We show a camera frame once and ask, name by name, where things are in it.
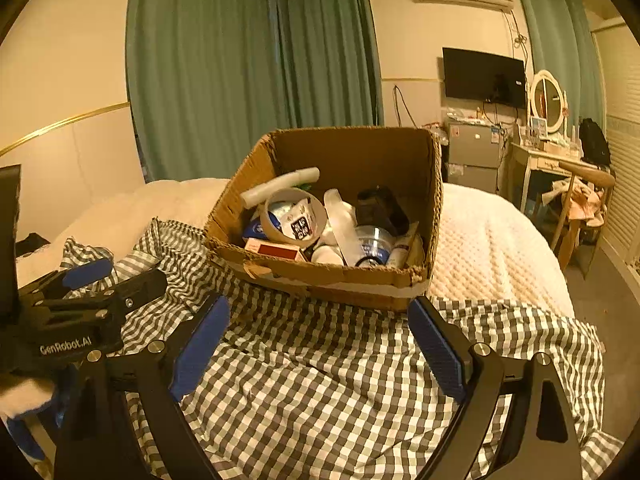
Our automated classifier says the blue white tissue pack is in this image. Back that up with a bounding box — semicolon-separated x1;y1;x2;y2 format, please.
243;217;269;240

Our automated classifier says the clear plastic round container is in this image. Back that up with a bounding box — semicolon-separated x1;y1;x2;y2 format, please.
356;226;395;266

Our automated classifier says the large green curtain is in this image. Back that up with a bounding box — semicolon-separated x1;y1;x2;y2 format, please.
126;0;384;180

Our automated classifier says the cream quilted blanket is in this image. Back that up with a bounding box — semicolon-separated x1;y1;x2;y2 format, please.
17;178;574;316

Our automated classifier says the right green curtain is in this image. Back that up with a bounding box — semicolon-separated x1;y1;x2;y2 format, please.
521;0;604;126

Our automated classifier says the brown cardboard box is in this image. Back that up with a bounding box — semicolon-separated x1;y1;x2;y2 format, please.
205;126;442;311

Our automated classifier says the red white cigarette box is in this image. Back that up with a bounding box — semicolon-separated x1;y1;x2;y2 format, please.
244;237;306;262

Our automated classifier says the white dressing table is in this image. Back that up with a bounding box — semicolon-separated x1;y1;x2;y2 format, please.
506;143;590;214

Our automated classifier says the gloved left hand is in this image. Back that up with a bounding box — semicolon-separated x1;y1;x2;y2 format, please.
1;374;65;466

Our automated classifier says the black wall television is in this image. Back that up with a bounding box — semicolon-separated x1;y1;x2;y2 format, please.
442;48;526;110

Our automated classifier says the white oval vanity mirror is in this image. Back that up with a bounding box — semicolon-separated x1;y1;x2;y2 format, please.
527;70;568;134

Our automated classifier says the white louvered wardrobe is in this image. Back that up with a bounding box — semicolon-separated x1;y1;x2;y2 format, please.
592;18;639;264

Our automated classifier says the brown tape roll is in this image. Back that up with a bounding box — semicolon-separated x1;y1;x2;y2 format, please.
260;188;328;249

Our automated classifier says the wooden chair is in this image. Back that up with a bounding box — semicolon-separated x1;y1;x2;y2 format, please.
541;160;616;271

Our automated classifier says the white purple tube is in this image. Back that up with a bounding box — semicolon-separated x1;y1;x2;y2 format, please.
386;222;419;269

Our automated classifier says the grey checked cloth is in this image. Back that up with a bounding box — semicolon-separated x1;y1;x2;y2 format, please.
68;219;623;479

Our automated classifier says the grey mini fridge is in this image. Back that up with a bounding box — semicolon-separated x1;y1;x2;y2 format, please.
446;120;503;194

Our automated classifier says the black backpack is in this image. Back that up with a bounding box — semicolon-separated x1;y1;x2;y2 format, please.
579;118;611;167

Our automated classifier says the white cylinder bottle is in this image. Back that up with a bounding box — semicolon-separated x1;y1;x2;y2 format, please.
240;167;320;209

